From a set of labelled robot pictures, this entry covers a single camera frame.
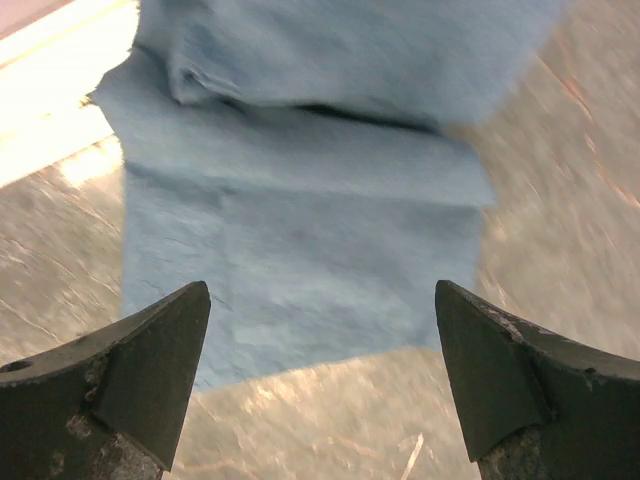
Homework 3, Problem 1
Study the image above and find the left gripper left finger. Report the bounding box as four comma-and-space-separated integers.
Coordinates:
1, 281, 211, 479

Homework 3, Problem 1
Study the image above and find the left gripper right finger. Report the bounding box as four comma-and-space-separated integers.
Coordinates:
435, 280, 639, 479

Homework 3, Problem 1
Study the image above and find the blue cloth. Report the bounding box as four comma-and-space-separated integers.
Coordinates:
94, 1, 567, 390

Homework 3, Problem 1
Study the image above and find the aluminium frame rail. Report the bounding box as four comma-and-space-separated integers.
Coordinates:
1, 1, 139, 185

